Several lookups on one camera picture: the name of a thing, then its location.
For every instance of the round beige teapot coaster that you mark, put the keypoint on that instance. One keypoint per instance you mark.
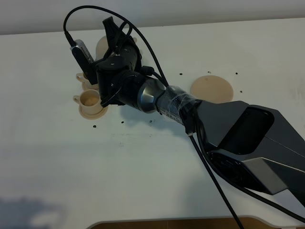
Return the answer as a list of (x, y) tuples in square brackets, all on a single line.
[(213, 89)]

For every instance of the beige teapot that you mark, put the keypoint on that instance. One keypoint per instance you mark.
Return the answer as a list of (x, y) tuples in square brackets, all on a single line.
[(101, 48)]

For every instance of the beige teacup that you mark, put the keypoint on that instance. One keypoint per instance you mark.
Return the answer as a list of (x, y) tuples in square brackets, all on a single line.
[(81, 77), (89, 100)]

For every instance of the beige saucer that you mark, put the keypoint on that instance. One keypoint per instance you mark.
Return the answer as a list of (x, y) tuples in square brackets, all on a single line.
[(93, 116), (87, 86)]

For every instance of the near beige saucer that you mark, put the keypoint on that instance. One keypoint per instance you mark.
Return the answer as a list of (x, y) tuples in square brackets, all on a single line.
[(93, 116)]

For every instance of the far beige saucer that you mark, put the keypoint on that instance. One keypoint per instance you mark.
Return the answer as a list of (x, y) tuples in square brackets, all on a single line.
[(87, 86)]

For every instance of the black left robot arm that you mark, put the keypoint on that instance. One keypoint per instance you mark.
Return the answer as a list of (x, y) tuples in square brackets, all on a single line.
[(249, 146)]

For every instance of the far beige teacup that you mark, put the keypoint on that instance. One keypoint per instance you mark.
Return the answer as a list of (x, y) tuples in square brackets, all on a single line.
[(81, 77)]

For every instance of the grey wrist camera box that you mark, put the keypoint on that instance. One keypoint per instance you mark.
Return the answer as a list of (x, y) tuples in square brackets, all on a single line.
[(84, 60)]

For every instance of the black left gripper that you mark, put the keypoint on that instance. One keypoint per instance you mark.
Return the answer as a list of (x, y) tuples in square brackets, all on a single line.
[(128, 58)]

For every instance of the near beige teacup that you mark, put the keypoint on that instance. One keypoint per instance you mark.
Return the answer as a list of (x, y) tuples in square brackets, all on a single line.
[(89, 100)]

